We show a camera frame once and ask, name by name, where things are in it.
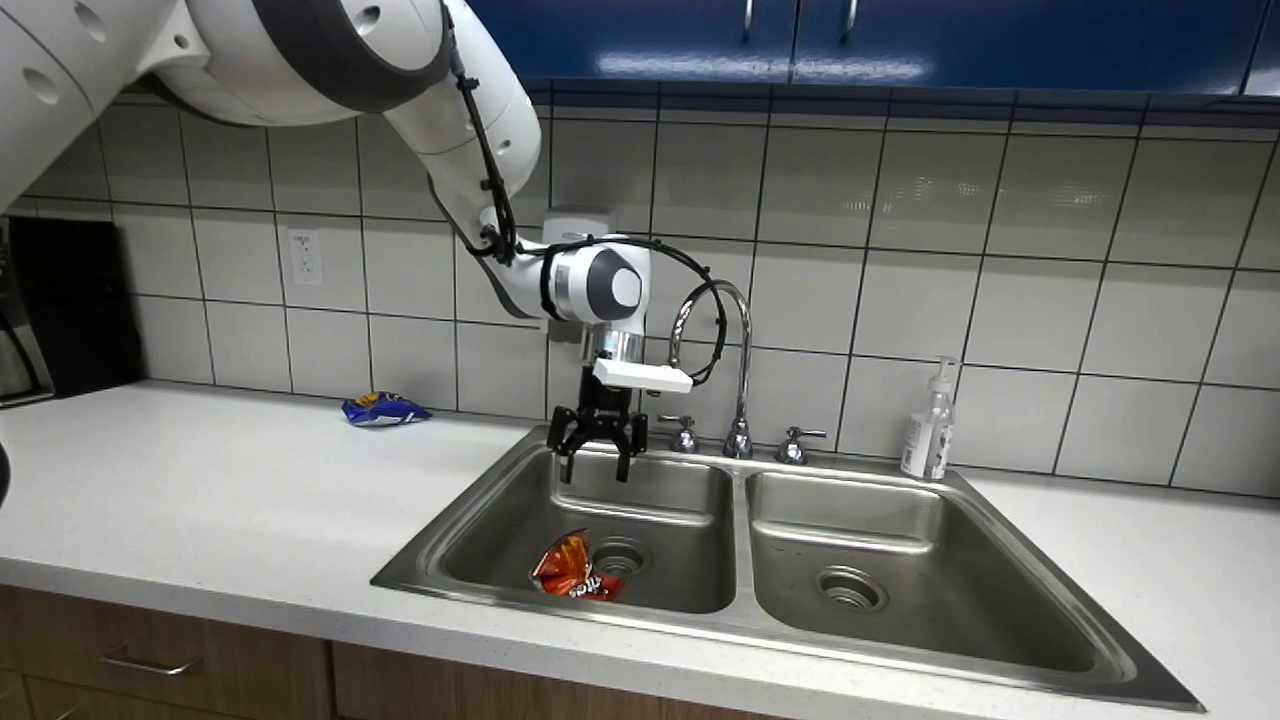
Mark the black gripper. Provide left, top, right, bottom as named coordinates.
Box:
left=543, top=365, right=655, bottom=489

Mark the red Doritos chip bag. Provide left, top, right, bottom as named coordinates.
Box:
left=528, top=526, right=631, bottom=602

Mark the blue chip bag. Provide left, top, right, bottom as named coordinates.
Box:
left=341, top=388, right=437, bottom=433

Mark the stainless steel double sink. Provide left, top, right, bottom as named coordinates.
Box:
left=367, top=423, right=1208, bottom=712

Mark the chrome gooseneck faucet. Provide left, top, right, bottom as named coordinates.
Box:
left=664, top=276, right=761, bottom=458

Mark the wooden base cabinet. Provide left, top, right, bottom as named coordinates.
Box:
left=0, top=583, right=785, bottom=720

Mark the black countertop appliance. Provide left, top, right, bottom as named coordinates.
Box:
left=0, top=213, right=150, bottom=412

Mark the blue upper cabinet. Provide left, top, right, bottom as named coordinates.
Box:
left=466, top=0, right=1280, bottom=99

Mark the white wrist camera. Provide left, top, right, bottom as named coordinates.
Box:
left=588, top=351, right=699, bottom=401

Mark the chrome tap handle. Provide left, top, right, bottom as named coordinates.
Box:
left=773, top=423, right=833, bottom=469
left=655, top=412, right=704, bottom=455

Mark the white wall soap dispenser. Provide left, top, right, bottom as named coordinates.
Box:
left=541, top=215, right=612, bottom=250

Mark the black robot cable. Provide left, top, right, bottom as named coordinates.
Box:
left=439, top=17, right=737, bottom=391

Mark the white wall outlet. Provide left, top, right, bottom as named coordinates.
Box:
left=282, top=228, right=327, bottom=295

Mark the metal drawer handle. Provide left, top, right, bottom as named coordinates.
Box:
left=91, top=653, right=199, bottom=682

